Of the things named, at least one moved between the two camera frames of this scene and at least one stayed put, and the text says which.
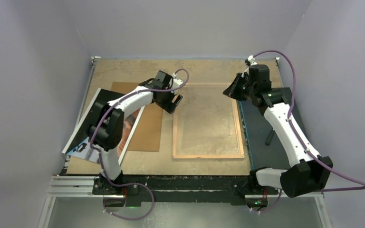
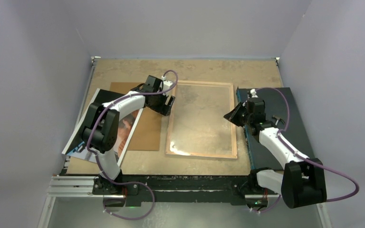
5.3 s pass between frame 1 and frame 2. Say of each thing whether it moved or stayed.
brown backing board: stayed
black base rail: stayed
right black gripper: moved
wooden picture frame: moved
